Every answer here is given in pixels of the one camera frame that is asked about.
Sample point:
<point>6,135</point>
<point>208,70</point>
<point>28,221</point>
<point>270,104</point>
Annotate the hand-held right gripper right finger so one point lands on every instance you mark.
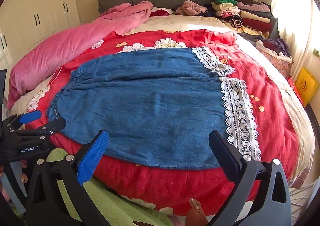
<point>225,153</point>

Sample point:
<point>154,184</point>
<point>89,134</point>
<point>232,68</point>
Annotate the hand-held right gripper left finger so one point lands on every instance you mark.
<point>92,158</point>

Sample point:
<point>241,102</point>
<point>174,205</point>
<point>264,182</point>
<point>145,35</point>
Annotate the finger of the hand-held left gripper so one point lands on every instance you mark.
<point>53,126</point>
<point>30,116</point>

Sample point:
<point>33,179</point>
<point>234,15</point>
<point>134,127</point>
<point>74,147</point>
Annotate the blue denim pants lace trim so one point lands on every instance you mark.
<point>150,103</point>

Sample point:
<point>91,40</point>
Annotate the green cloth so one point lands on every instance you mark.
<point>112,206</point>

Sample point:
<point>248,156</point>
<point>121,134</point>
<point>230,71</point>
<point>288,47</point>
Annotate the red floral bed sheet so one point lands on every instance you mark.
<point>270,106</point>

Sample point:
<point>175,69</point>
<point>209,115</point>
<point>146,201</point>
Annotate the operator's thumb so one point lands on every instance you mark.
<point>197,213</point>

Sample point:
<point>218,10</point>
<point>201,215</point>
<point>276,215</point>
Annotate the pink quilt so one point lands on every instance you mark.
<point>62,45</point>

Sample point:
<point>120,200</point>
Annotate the floral storage box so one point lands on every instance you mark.
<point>280,65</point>

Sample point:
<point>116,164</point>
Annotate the yellow box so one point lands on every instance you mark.
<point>306,85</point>

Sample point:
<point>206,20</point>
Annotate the cream wardrobe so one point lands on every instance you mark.
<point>37,3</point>

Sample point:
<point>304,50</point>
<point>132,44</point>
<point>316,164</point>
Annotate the purple clothes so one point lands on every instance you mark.
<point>277,45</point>

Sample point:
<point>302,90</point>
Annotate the beige bed sheet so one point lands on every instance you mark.
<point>195,22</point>

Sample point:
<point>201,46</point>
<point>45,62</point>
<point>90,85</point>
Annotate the pile of folded clothes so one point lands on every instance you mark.
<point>250,18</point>

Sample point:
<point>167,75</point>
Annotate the pink fluffy garment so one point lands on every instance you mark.
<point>191,7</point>

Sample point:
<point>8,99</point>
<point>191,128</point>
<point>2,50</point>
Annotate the cream curtain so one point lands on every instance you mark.
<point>287,15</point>

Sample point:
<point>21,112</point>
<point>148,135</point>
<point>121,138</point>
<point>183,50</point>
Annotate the dark red pillow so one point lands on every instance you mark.
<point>162,12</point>

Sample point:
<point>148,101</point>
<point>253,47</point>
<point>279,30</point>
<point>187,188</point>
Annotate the dark bed frame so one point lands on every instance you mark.
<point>313,118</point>

